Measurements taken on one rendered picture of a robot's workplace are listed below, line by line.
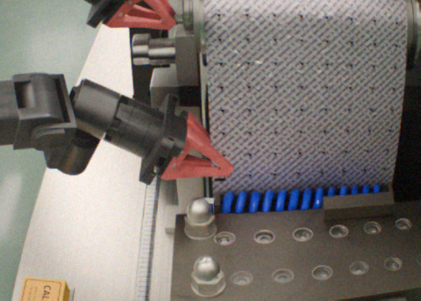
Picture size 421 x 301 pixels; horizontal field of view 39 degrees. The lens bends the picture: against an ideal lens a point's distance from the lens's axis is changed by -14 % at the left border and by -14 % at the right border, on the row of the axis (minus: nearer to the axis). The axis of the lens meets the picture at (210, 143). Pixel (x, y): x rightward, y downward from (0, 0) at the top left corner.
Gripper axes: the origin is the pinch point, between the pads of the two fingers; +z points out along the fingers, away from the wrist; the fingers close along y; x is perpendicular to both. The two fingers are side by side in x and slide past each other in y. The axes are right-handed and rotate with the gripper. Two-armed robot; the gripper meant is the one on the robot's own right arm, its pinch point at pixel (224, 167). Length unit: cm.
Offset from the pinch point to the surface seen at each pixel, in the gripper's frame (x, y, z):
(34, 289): -25.6, 9.2, -15.9
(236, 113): 7.1, 0.3, -2.5
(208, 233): -3.6, 8.3, -0.1
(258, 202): -1.0, 2.7, 5.0
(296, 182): 2.2, 0.3, 8.6
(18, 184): -137, -135, -23
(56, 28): -147, -301, -41
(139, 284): -20.3, 4.2, -2.0
